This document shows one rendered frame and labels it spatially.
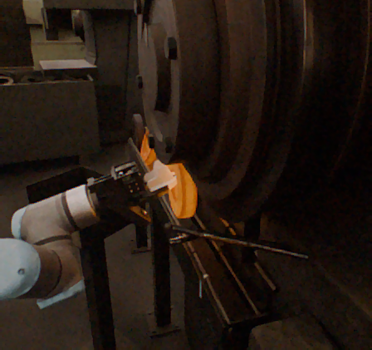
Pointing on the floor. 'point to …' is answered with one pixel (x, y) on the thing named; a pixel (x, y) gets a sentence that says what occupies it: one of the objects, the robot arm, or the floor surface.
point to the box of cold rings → (46, 118)
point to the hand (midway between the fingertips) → (179, 177)
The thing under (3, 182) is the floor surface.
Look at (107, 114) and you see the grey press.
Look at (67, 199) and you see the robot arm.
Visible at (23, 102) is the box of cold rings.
